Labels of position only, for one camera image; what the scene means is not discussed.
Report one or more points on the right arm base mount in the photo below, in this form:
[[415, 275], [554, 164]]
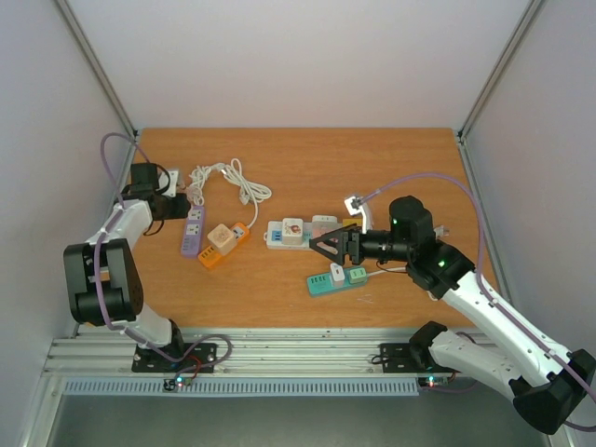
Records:
[[398, 358]]

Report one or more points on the long white power strip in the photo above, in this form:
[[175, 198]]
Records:
[[273, 241]]

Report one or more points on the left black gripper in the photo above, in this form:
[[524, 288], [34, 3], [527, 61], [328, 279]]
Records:
[[182, 209]]

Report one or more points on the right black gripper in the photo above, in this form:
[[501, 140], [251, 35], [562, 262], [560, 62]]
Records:
[[352, 244]]

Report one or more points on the small white charger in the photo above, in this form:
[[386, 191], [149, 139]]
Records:
[[192, 194]]

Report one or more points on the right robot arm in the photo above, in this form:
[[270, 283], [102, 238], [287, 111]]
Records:
[[544, 380]]

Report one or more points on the purple power strip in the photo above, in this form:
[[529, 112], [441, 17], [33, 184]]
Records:
[[192, 233]]

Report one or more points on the yellow cube socket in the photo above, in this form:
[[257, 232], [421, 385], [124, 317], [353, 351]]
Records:
[[351, 221]]

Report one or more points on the green plug adapter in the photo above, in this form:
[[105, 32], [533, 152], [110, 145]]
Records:
[[357, 275]]

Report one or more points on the slotted cable duct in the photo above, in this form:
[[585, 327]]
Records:
[[236, 387]]

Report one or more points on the pink cube socket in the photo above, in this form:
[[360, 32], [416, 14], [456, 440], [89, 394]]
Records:
[[319, 229]]

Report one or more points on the white usb charger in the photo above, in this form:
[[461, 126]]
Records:
[[337, 275]]

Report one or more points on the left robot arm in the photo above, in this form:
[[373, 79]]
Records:
[[103, 284]]

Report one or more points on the white round-corner adapter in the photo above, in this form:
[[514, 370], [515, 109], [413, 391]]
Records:
[[324, 219]]

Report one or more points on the white cube socket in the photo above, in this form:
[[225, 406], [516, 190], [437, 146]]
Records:
[[292, 231]]

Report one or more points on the orange power strip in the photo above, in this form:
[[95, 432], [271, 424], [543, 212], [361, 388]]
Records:
[[210, 258]]

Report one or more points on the beige cube socket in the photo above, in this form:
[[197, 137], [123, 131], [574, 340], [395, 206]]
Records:
[[222, 239]]

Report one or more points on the teal power strip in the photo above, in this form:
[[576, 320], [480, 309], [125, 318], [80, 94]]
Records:
[[319, 285]]

